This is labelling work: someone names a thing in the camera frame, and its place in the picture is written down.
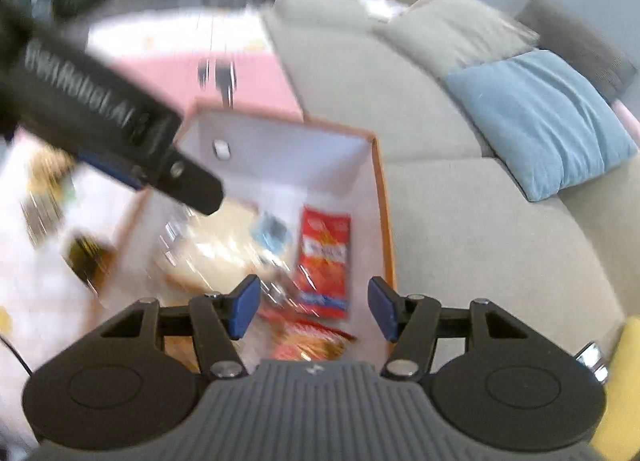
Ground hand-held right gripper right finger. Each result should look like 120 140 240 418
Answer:
367 276 528 379

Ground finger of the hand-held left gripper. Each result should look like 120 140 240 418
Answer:
149 148 224 216
76 152 149 191

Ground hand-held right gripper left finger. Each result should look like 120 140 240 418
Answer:
102 275 262 379

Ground sliced bread loaf bag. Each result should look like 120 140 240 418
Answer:
159 200 302 303

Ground orange stick snack bag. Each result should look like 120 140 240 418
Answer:
259 311 359 363

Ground red packet with blue stripe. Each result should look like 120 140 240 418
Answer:
292 206 354 320

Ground orange cardboard box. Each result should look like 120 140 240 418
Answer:
97 98 399 377

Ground clear bag of peanuts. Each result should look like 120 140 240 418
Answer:
25 148 78 197

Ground pink and white printed tablecloth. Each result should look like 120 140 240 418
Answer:
0 6 306 442

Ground dark green snack packet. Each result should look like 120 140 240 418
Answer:
62 235 119 293

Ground grey sofa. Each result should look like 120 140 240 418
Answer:
260 0 640 392

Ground shiny metal object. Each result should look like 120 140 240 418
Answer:
575 341 609 383

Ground blue cushion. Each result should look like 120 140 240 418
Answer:
442 48 639 203

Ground yellow object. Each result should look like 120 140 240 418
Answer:
590 316 640 461

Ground white papers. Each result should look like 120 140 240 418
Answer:
357 0 417 23

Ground beige cushion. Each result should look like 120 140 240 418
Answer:
372 0 542 80

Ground pink cushion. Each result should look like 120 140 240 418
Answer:
612 98 640 138

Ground dark grey cushion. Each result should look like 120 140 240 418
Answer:
515 0 639 103

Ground black cable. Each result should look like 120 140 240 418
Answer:
0 335 34 376

